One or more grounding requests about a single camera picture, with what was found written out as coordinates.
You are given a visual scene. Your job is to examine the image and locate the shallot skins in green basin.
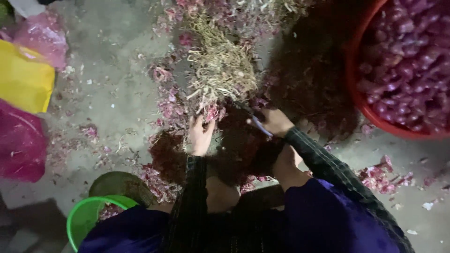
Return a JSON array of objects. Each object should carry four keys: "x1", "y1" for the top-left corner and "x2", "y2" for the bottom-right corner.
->
[{"x1": 98, "y1": 203, "x2": 124, "y2": 222}]

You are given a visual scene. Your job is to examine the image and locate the red plastic basin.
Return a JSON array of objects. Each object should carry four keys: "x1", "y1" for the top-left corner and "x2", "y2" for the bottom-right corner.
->
[{"x1": 343, "y1": 0, "x2": 450, "y2": 140}]

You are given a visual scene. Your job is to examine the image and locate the green plastic basin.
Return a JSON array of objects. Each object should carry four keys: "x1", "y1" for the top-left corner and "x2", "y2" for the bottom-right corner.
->
[{"x1": 66, "y1": 195, "x2": 140, "y2": 252}]

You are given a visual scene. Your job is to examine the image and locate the person's right hand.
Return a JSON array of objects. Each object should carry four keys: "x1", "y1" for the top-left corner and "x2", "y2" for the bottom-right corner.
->
[{"x1": 246, "y1": 108, "x2": 296, "y2": 138}]

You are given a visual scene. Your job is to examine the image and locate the yellow plastic bag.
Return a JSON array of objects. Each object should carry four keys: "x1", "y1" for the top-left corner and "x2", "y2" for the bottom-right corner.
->
[{"x1": 0, "y1": 39, "x2": 56, "y2": 114}]

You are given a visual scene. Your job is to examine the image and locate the dark green round basket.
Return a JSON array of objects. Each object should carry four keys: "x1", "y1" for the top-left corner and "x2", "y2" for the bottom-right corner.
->
[{"x1": 88, "y1": 171, "x2": 155, "y2": 208}]

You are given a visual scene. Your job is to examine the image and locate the small pile of shallot skins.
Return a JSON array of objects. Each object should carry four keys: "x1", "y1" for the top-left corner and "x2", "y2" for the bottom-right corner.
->
[{"x1": 356, "y1": 155, "x2": 416, "y2": 195}]

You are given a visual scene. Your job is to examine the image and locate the heap of shallot skins and roots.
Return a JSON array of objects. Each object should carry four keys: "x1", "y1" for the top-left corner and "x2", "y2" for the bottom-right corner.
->
[{"x1": 139, "y1": 0, "x2": 359, "y2": 204}]

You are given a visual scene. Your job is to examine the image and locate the heap of peeled purple shallots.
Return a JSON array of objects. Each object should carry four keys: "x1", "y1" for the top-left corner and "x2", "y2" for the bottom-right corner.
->
[{"x1": 357, "y1": 0, "x2": 450, "y2": 132}]

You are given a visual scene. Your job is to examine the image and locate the unpeeled red shallot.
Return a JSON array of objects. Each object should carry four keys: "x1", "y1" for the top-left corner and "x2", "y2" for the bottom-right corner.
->
[{"x1": 204, "y1": 104, "x2": 227, "y2": 123}]

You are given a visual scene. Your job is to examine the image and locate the light pink plastic bag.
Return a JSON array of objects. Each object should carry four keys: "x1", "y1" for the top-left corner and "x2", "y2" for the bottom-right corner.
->
[{"x1": 0, "y1": 10, "x2": 69, "y2": 70}]

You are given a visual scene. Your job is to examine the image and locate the magenta plastic bag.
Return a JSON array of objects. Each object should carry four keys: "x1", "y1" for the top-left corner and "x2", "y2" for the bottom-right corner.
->
[{"x1": 0, "y1": 99, "x2": 49, "y2": 183}]

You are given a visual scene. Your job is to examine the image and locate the person's blue garment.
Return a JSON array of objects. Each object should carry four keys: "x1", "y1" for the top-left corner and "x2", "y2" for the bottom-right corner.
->
[{"x1": 78, "y1": 177, "x2": 401, "y2": 253}]

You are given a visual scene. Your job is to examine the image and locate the blue handled small knife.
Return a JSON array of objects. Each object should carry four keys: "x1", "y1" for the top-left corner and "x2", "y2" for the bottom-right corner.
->
[{"x1": 251, "y1": 117, "x2": 274, "y2": 138}]

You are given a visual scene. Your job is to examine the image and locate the person's left hand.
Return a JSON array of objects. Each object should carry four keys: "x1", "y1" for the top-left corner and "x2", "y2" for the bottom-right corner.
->
[{"x1": 188, "y1": 114, "x2": 217, "y2": 157}]

